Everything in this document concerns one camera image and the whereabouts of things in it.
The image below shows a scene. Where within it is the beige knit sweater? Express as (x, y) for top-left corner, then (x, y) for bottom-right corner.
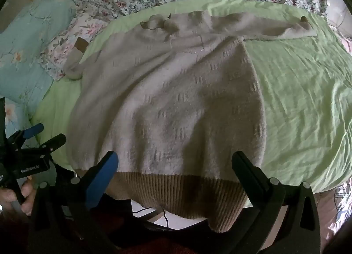
(64, 12), (317, 233)

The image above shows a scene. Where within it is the white floral pillow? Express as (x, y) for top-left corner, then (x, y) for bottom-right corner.
(41, 13), (110, 81)

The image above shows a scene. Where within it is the light blue floral pillow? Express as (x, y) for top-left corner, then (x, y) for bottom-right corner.
(0, 0), (80, 133)

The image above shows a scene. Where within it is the green bed sheet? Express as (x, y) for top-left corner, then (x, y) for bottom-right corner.
(30, 0), (352, 208)

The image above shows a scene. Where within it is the person's left hand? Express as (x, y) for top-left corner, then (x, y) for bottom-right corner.
(0, 175), (36, 216)

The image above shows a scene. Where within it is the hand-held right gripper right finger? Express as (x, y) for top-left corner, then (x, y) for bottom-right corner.
(232, 151), (321, 254)

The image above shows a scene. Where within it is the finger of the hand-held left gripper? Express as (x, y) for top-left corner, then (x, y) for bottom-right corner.
(7, 123), (45, 147)
(20, 133), (67, 159)

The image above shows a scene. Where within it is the black cable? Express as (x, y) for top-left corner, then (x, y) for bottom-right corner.
(132, 207), (171, 228)

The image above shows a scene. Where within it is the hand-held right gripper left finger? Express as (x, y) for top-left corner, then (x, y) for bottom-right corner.
(29, 151), (130, 254)

